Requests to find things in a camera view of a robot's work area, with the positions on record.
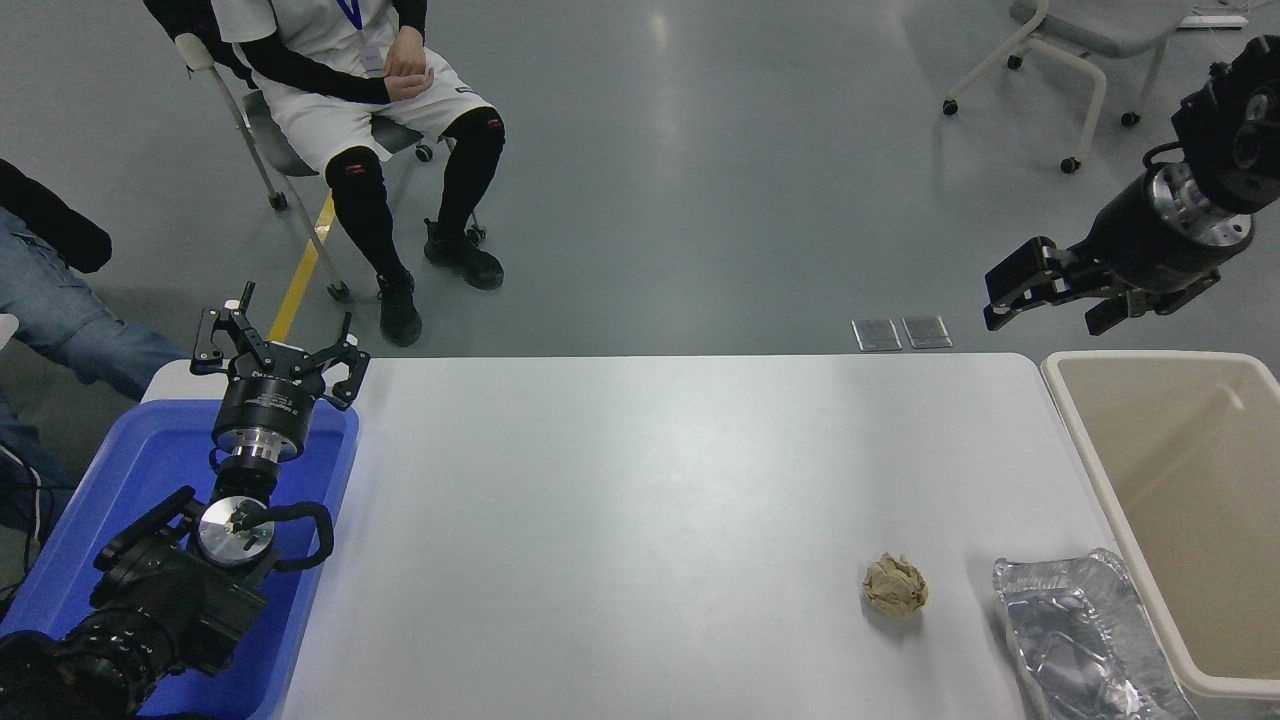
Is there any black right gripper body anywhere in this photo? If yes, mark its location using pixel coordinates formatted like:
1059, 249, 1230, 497
1085, 178, 1226, 294

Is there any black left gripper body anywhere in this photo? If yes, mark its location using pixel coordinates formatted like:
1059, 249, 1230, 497
212, 345, 325, 443

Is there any silver foil tray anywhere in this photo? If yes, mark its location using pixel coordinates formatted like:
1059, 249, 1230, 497
993, 547, 1197, 720

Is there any seated person's left hand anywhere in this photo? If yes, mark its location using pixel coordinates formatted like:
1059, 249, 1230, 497
383, 27, 429, 81

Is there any blue plastic tray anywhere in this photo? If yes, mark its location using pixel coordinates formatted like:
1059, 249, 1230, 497
0, 398, 361, 720

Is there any person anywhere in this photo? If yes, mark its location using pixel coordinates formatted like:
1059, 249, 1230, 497
0, 158, 191, 541

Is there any large pale bin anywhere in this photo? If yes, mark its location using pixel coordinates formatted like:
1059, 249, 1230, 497
1040, 350, 1280, 720

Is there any grey wheeled chair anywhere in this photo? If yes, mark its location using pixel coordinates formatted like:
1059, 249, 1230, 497
942, 0, 1196, 174

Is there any person seated on chair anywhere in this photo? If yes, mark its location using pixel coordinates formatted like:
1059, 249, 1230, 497
143, 0, 506, 348

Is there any crumpled tan paper ball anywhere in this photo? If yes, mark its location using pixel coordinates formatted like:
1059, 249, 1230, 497
862, 552, 929, 619

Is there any white frame chair grey seat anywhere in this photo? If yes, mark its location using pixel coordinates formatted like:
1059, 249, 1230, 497
175, 33, 488, 304

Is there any blue lanyard with badge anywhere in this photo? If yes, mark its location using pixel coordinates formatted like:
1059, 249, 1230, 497
338, 0, 387, 76

